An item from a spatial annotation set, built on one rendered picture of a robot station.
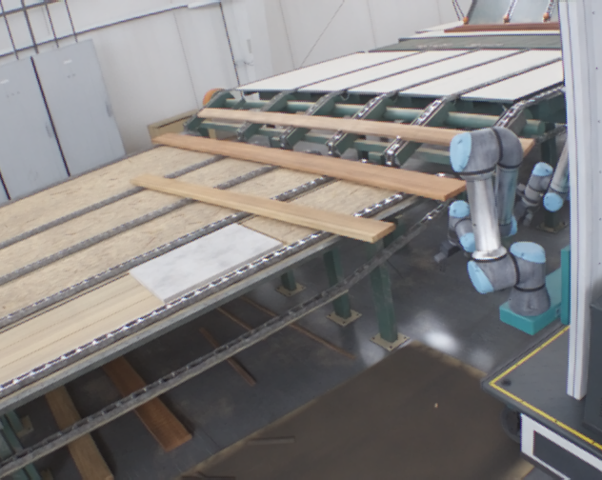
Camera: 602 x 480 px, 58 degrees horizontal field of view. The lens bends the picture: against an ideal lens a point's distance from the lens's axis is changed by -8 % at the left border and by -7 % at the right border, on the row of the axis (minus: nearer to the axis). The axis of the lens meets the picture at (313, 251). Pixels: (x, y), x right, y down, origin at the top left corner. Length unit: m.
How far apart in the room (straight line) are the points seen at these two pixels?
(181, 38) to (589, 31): 7.53
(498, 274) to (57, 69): 6.49
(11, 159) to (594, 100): 6.73
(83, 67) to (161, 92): 1.47
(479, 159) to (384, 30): 9.23
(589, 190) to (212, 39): 7.65
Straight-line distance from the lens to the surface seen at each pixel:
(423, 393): 2.89
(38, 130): 7.62
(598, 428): 2.19
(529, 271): 2.00
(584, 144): 1.85
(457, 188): 2.83
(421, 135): 3.62
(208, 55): 8.98
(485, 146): 1.86
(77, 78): 7.70
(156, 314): 2.32
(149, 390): 2.45
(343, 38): 10.37
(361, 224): 2.57
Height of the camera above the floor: 1.87
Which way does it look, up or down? 24 degrees down
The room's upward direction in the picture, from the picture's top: 12 degrees counter-clockwise
